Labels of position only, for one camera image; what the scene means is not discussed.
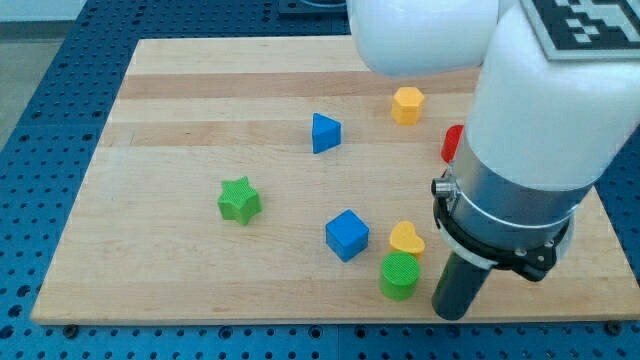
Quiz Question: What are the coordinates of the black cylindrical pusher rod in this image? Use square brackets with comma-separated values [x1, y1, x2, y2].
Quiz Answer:
[431, 252, 491, 321]

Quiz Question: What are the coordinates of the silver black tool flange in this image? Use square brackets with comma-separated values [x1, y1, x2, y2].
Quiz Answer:
[431, 135, 591, 282]

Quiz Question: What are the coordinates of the yellow heart block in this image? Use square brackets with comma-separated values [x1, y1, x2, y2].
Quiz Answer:
[389, 221, 426, 261]

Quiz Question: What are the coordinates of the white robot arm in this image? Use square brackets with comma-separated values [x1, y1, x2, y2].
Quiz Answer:
[346, 0, 639, 320]

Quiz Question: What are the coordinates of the green cylinder block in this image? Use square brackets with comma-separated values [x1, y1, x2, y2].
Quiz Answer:
[379, 251, 421, 301]

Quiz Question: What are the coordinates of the red block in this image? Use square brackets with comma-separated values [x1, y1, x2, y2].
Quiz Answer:
[440, 124, 464, 163]

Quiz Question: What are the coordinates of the blue cube block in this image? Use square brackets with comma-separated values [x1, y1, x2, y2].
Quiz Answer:
[325, 209, 370, 262]

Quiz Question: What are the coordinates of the yellow hexagon block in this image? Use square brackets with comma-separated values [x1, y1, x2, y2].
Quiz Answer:
[391, 87, 425, 125]

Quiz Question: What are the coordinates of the blue triangle block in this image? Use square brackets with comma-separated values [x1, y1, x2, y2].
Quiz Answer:
[311, 113, 342, 154]

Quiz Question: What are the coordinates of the black white fiducial marker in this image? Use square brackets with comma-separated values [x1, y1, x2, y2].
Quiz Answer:
[520, 0, 639, 62]

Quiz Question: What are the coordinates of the wooden board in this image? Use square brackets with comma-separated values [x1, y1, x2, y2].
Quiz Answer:
[29, 34, 640, 327]

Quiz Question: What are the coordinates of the green star block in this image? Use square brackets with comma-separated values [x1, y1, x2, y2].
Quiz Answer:
[217, 176, 262, 226]

